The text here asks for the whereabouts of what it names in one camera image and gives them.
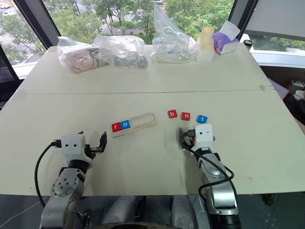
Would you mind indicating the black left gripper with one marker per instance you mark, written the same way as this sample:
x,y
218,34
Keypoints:
x,y
88,150

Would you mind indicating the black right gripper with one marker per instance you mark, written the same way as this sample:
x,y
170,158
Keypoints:
x,y
189,138

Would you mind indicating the red letter tile o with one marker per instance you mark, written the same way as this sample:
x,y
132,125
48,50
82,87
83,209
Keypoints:
x,y
186,116

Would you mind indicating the red letter tile b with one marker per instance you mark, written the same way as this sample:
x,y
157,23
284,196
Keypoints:
x,y
172,114

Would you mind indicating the blue letter tile t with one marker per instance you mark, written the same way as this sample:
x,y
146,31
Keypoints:
x,y
202,119

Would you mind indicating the red letter tile r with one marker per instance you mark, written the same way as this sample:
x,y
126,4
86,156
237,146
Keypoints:
x,y
116,127

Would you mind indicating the blue letter tile o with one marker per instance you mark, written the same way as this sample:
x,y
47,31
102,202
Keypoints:
x,y
125,124

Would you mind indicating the wooden tile rack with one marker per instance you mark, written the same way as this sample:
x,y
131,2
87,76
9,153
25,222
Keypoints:
x,y
143,120

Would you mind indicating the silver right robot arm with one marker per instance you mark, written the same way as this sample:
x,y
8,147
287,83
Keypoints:
x,y
221,198

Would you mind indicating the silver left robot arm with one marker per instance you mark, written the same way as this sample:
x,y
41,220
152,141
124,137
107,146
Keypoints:
x,y
64,186

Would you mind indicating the pink fabric bundle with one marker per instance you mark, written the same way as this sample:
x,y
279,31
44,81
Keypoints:
x,y
83,60

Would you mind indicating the white translucent plastic container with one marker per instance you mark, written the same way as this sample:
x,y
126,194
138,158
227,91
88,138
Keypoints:
x,y
205,56

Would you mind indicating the grey cylindrical object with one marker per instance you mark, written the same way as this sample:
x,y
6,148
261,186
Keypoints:
x,y
129,61

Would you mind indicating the clear bag with pink contents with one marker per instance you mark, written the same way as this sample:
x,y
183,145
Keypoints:
x,y
71,47

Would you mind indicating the clear bag with grey contents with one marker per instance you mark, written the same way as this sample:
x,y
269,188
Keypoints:
x,y
121,45

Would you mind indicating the purple cardboard box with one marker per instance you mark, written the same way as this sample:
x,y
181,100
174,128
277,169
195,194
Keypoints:
x,y
224,45

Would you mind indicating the cream plastic cup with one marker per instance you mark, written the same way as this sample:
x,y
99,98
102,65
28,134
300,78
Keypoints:
x,y
207,34

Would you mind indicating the black mesh chair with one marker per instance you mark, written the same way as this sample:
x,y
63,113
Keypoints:
x,y
8,74

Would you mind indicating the tall clear plastic bag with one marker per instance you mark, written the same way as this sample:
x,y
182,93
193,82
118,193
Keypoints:
x,y
166,31

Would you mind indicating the black table foot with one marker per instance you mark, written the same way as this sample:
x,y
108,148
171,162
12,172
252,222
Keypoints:
x,y
267,200

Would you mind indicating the small black round object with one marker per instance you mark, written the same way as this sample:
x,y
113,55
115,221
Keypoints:
x,y
249,42

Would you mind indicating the white paper sheet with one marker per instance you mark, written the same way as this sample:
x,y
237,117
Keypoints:
x,y
230,28

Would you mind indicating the dark cloth bundle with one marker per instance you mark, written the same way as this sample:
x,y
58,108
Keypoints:
x,y
296,107

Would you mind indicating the white window sill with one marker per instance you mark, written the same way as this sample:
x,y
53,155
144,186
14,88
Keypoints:
x,y
278,57

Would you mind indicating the small white device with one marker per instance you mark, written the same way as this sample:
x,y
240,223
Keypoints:
x,y
299,87

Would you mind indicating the grey roller blind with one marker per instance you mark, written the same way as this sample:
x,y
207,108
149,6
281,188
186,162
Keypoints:
x,y
276,16

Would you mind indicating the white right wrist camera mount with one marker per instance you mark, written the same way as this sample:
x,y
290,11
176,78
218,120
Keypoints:
x,y
202,136

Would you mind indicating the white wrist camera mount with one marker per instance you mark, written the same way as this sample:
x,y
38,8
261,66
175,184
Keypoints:
x,y
202,136
71,145

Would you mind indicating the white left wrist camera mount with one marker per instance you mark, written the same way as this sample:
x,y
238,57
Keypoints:
x,y
71,145

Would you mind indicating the dark window frame pillar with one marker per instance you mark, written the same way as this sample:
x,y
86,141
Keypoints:
x,y
38,21
240,16

